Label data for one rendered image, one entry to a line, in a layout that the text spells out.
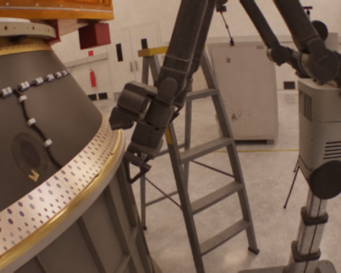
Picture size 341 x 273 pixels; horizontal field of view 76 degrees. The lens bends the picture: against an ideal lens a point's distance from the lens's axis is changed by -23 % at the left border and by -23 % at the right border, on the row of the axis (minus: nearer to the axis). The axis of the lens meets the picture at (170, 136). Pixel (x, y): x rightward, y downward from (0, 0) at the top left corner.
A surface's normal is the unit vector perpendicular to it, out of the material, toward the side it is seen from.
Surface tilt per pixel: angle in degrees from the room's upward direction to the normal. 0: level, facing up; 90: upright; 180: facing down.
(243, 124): 90
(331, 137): 100
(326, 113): 90
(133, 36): 90
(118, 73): 90
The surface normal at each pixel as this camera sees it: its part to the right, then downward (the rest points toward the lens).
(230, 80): -0.30, 0.35
